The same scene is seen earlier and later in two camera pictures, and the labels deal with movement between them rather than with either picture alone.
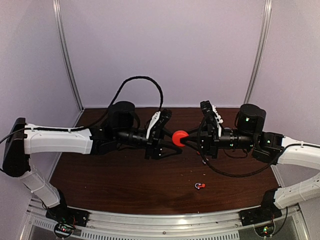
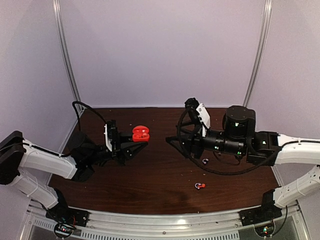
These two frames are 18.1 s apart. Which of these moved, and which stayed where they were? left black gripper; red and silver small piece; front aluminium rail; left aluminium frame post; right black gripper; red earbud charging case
Moved: red earbud charging case; left black gripper; right black gripper
Stayed: front aluminium rail; left aluminium frame post; red and silver small piece
